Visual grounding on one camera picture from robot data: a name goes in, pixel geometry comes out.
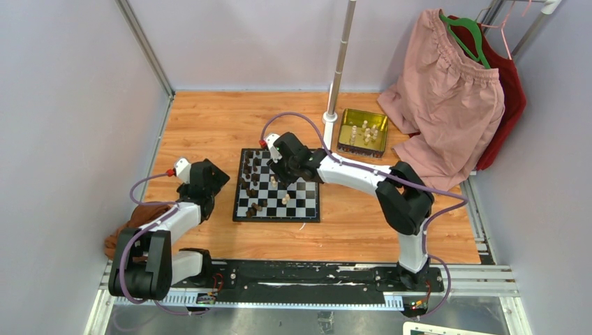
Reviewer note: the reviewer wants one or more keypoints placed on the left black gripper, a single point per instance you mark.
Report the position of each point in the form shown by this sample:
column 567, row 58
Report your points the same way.
column 219, row 180

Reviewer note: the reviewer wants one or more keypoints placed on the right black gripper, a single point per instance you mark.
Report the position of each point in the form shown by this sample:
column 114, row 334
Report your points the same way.
column 276, row 169

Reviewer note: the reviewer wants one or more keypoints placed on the black white chess board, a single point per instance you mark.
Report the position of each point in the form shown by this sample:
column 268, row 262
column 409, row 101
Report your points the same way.
column 257, row 201

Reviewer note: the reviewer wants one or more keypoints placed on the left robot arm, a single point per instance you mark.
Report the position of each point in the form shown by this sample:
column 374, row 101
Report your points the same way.
column 144, row 266

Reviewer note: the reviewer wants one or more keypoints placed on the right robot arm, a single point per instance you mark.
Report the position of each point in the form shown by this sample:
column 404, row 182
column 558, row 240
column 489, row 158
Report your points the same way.
column 404, row 200

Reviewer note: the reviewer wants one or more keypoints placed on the yellow metal tin tray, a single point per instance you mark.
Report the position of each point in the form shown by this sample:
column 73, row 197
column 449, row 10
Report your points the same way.
column 362, row 133

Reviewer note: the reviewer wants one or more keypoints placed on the brown crumpled cloth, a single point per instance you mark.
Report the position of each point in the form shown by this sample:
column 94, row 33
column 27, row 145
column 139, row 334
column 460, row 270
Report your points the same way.
column 141, row 215

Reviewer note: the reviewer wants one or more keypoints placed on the silver rack pole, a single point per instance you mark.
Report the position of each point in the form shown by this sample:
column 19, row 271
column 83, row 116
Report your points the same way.
column 343, row 46

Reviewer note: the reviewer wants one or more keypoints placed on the pink hanging garment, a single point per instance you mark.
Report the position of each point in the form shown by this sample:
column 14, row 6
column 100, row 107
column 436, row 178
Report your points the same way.
column 448, row 104

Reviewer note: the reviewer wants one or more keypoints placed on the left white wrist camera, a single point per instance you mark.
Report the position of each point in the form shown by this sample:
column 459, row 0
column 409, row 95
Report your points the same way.
column 181, row 170

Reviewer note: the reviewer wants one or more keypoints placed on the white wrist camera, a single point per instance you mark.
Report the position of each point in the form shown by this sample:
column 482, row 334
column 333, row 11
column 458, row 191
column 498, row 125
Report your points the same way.
column 268, row 142
column 181, row 170

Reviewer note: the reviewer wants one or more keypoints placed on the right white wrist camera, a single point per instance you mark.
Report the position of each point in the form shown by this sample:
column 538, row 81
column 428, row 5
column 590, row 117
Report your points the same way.
column 268, row 142

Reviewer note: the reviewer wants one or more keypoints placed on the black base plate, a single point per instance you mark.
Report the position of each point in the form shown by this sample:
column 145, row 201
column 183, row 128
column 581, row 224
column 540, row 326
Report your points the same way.
column 312, row 283

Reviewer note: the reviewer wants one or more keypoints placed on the pink wire hanger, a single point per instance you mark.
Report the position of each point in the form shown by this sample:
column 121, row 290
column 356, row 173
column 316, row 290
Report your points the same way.
column 495, row 21

